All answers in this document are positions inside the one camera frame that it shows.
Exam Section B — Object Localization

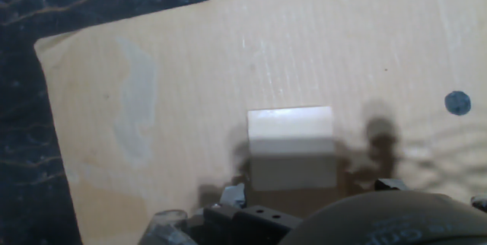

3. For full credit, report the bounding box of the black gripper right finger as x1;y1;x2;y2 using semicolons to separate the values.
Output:
374;177;409;193

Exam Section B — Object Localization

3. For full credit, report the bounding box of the brown cardboard sheet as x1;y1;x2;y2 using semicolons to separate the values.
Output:
33;0;487;245

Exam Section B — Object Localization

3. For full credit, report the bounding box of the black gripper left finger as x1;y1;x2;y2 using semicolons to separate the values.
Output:
203;183;304;245

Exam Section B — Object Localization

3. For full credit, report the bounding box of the black round mark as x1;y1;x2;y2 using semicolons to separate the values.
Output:
444;90;473;117

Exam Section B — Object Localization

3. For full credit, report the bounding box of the light wooden cube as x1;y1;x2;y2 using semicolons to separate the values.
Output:
246;105;339;193

